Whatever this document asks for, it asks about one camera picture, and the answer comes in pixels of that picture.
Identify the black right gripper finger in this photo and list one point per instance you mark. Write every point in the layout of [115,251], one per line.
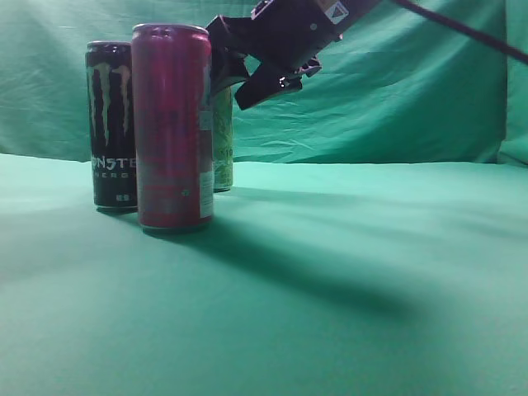
[228,61]
[264,84]

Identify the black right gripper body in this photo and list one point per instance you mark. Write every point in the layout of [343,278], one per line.
[285,35]

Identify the pink energy drink can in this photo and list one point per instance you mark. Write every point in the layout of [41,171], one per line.
[173,125]

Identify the light green energy can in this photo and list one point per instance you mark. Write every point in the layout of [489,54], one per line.
[223,140]

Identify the black Monster energy can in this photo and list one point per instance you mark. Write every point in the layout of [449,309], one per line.
[111,124]

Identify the green backdrop cloth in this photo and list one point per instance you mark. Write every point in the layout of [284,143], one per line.
[396,89]

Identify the green table cloth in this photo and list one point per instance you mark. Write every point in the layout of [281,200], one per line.
[340,279]

